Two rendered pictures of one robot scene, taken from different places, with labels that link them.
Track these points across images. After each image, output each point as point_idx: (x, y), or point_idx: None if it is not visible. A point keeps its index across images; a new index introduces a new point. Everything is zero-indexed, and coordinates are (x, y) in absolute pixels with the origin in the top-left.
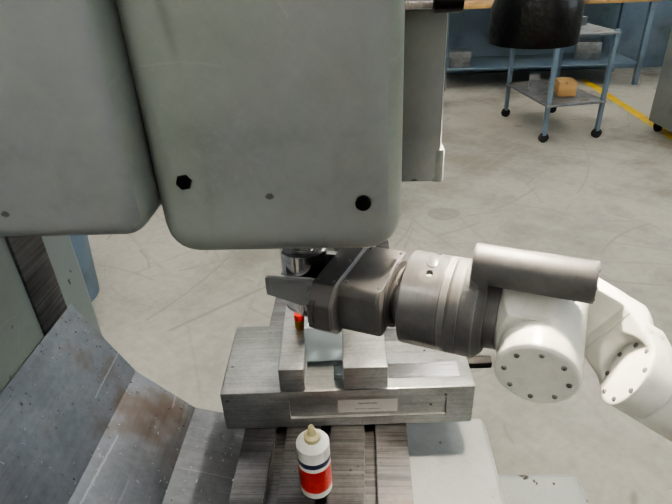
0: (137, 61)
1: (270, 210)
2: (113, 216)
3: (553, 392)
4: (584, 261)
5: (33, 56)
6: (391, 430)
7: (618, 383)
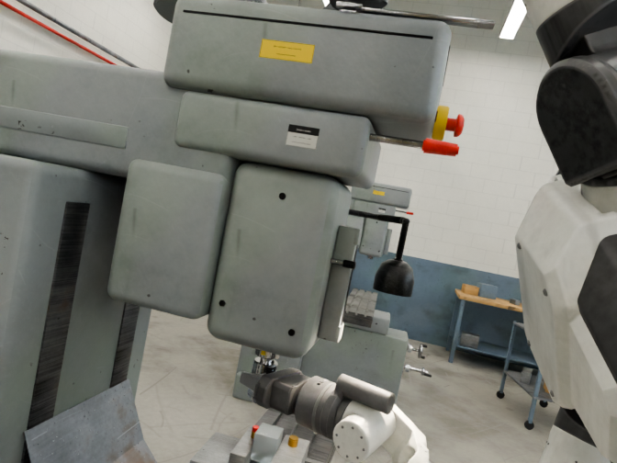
0: (223, 253)
1: (252, 325)
2: (189, 308)
3: (357, 454)
4: (386, 390)
5: (189, 242)
6: None
7: None
